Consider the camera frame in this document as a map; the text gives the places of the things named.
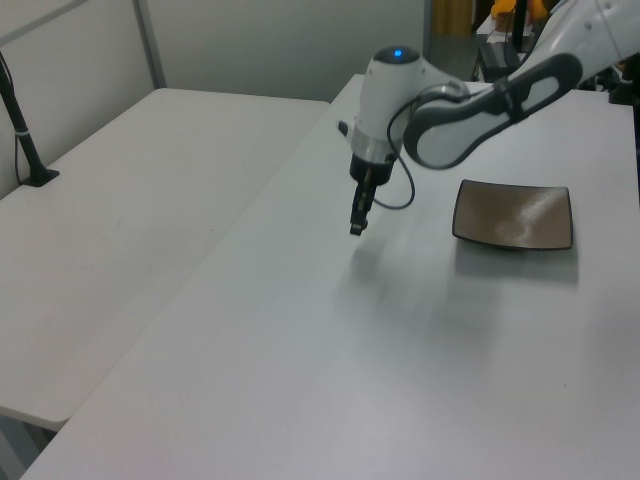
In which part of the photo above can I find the white side table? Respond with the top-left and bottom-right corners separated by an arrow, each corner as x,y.
0,86 -> 332,434

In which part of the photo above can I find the square brown ceramic plate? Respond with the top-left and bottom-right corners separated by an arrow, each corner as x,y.
451,178 -> 574,252

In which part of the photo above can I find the black stand with white band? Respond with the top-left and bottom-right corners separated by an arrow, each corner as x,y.
0,49 -> 61,189

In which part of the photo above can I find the grey metal door frame post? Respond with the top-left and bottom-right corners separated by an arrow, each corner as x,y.
421,0 -> 434,79

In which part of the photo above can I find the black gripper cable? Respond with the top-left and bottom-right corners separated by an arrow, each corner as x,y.
370,97 -> 418,211

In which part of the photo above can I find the black vertical pole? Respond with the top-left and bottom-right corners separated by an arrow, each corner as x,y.
509,0 -> 528,52

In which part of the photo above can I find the grey metal partition post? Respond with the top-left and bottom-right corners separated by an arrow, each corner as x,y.
132,0 -> 168,92

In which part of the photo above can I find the orange yellow object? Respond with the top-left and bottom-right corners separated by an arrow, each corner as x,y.
490,0 -> 549,22

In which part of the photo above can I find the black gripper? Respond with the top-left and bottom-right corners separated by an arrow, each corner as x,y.
348,153 -> 398,237

